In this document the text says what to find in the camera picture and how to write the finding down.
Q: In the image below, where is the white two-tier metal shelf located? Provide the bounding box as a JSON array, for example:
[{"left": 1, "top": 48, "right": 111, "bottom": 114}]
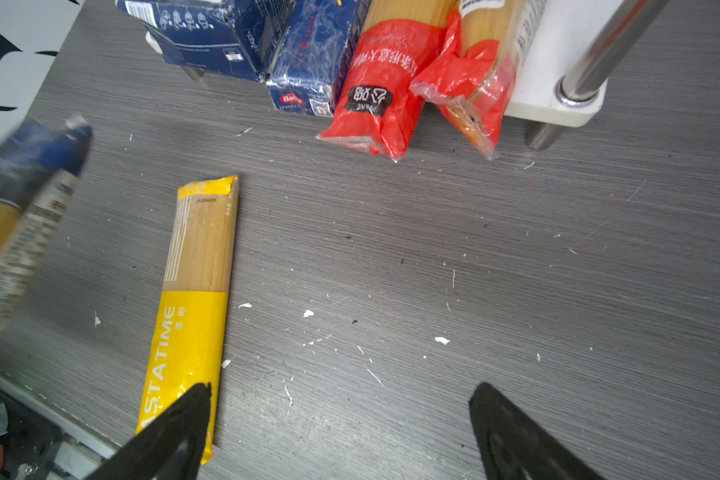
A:
[{"left": 506, "top": 0, "right": 669, "bottom": 150}]

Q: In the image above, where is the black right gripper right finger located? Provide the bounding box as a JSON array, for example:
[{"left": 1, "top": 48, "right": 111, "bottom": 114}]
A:
[{"left": 469, "top": 383, "right": 603, "bottom": 480}]

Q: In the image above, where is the dark spaghetti pack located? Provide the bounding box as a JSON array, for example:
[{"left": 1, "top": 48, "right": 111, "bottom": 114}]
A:
[{"left": 0, "top": 116, "right": 93, "bottom": 338}]

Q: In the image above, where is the red spaghetti bag labelled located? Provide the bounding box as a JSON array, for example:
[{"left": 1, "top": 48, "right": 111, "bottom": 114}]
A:
[{"left": 410, "top": 0, "right": 548, "bottom": 159}]

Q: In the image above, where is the yellow Pastatime bag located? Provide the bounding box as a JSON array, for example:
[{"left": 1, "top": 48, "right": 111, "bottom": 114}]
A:
[{"left": 136, "top": 176, "right": 239, "bottom": 431}]

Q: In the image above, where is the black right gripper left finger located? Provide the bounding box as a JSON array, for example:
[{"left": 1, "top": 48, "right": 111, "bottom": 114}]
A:
[{"left": 88, "top": 383, "right": 212, "bottom": 480}]

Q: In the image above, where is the blue Barilla spaghetti box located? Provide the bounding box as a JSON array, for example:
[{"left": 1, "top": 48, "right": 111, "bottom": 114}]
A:
[{"left": 266, "top": 0, "right": 371, "bottom": 118}]

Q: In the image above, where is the dark blue Barilla pasta bag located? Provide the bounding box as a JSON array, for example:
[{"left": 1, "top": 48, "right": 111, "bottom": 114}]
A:
[{"left": 115, "top": 0, "right": 294, "bottom": 82}]

